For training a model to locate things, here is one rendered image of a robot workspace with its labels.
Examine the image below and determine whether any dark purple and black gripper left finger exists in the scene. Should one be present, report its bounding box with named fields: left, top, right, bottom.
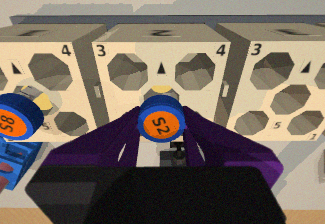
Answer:
left=40, top=106, right=140, bottom=167

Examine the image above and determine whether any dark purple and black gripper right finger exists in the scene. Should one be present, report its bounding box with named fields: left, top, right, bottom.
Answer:
left=183, top=106, right=284, bottom=189

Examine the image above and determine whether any sample tube with blue cap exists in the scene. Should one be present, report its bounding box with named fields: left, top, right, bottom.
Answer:
left=137, top=86, right=186, bottom=143
left=0, top=86, right=53, bottom=141

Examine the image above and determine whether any blue tube rack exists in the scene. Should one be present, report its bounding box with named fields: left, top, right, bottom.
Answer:
left=0, top=136, right=43, bottom=191

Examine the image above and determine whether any grey flat mat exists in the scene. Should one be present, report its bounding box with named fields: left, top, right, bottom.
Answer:
left=0, top=0, right=325, bottom=210

